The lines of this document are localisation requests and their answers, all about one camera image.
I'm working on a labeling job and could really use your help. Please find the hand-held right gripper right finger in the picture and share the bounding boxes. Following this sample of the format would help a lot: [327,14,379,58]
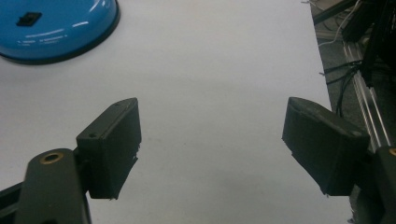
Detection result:
[281,96,372,197]

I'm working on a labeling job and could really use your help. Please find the black stand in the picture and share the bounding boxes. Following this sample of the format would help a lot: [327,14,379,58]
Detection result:
[341,0,396,88]

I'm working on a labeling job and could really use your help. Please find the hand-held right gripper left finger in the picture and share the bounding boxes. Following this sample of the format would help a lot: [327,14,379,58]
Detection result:
[76,97,143,201]

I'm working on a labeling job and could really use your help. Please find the white cable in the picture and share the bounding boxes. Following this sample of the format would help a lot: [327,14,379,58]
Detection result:
[317,0,362,49]

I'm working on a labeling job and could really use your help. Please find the black cable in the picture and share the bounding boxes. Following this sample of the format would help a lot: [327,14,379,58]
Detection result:
[319,59,363,118]

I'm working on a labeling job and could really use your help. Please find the aluminium frame rail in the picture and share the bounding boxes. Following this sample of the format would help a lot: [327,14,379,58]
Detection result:
[342,41,394,153]

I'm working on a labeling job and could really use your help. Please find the blue round lamp base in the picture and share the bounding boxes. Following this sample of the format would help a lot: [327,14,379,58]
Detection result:
[0,0,121,65]

